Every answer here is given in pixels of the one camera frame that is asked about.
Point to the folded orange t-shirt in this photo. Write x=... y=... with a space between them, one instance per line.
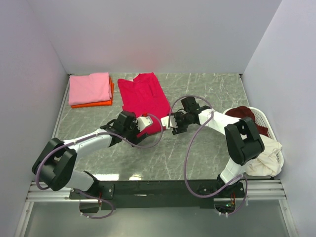
x=99 y=103

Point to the cream white t-shirt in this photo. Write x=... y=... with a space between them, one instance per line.
x=266 y=164

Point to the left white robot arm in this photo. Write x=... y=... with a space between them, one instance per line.
x=55 y=167

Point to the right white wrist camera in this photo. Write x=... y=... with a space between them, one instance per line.
x=168 y=122

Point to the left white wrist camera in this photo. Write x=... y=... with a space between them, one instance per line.
x=144 y=122

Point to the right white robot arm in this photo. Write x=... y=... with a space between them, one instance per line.
x=242 y=136

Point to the dark maroon t-shirt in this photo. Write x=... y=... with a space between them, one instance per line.
x=243 y=111

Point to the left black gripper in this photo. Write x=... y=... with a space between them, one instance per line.
x=134 y=139

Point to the aluminium frame rail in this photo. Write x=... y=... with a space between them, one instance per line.
x=266 y=189

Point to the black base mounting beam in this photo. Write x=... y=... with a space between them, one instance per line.
x=166 y=193

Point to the folded pink t-shirt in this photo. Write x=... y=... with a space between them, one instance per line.
x=89 y=88

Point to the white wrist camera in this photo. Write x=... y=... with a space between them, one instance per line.
x=144 y=122
x=168 y=122

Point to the white laundry basket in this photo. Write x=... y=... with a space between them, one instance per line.
x=262 y=120

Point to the crimson red t-shirt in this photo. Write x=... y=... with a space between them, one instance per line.
x=144 y=94

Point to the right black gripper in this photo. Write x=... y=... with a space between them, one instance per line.
x=179 y=129

